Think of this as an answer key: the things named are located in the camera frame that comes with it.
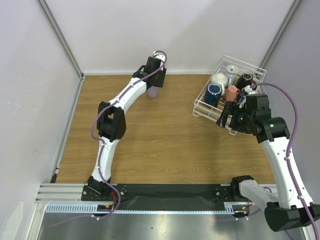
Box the lilac plastic tumbler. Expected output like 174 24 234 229
147 86 159 98

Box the pink mug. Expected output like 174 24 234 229
223 85 240 102

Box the large dark blue mug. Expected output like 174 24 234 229
204 84 222 107

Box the cream round mug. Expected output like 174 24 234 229
210 72 228 90

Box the black mug white inside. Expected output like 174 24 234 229
235 73 257 90

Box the pale blue footed mug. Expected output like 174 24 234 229
224 64 239 87

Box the small dark blue mug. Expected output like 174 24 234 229
236 93 246 104

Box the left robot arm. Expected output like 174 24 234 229
87 50 167 201

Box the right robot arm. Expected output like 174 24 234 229
216 94 320 232

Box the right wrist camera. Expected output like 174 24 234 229
239 84 257 108

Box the white wire dish rack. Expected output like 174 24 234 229
192 55 266 122

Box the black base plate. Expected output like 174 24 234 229
81 183 253 213

